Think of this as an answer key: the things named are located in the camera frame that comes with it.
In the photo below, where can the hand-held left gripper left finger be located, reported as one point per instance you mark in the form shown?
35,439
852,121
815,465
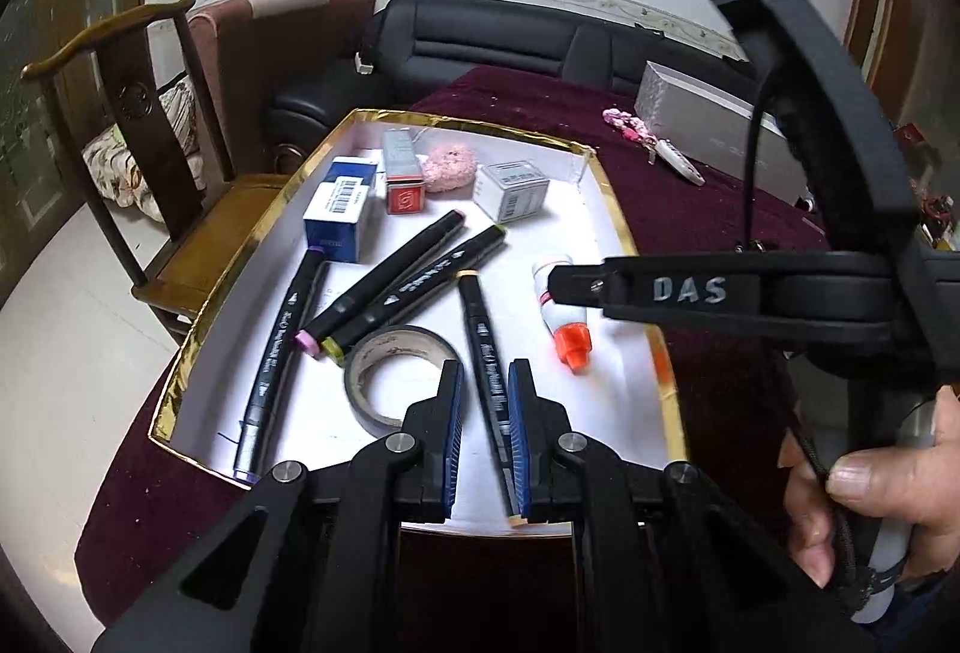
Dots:
450,428

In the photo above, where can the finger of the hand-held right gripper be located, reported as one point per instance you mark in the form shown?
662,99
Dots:
675,289

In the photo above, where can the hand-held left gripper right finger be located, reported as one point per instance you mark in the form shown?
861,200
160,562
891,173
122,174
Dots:
519,428

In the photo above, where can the white tray with gold rim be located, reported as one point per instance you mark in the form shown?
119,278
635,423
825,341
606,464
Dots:
585,413

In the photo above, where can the black marker with beige caps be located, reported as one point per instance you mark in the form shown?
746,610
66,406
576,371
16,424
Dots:
484,353

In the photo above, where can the black tape roll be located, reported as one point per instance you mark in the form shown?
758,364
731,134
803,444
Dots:
356,383

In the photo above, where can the white tube with orange cap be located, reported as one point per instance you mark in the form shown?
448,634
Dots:
570,334

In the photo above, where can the black marker with green caps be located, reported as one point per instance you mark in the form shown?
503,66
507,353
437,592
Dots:
420,293

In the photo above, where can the black marker with pink caps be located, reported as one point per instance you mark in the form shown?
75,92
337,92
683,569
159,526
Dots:
390,274

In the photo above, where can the black marker with purple caps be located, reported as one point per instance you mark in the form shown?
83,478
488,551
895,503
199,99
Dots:
281,353

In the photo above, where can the small grey box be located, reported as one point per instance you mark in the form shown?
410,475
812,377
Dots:
514,192

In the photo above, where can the pink fluffy ball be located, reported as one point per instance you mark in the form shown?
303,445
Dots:
450,167

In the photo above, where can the person's right hand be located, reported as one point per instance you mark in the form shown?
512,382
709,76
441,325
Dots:
892,480

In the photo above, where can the wooden sideboard with clutter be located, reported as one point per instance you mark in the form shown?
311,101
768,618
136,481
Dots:
934,203

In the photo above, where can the white remote control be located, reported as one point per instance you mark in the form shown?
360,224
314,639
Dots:
677,162

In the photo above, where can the large grey box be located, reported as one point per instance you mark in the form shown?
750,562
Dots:
712,128

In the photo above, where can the blue and white box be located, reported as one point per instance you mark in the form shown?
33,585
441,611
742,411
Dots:
341,211

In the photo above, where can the red and grey box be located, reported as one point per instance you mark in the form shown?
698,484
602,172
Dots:
403,173

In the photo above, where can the black leather sofa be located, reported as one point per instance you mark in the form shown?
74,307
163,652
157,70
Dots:
480,42

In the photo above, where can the floral cushion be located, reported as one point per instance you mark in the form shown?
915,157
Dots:
142,166

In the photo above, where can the brown and pink armchair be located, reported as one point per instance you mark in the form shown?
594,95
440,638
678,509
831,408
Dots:
255,61

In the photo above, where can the dark wooden chair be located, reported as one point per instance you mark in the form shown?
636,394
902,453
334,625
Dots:
142,113

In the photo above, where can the wooden cabinet with glass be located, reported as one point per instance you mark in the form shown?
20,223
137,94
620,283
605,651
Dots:
67,61

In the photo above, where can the wooden door frame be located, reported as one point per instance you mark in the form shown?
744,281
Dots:
874,8

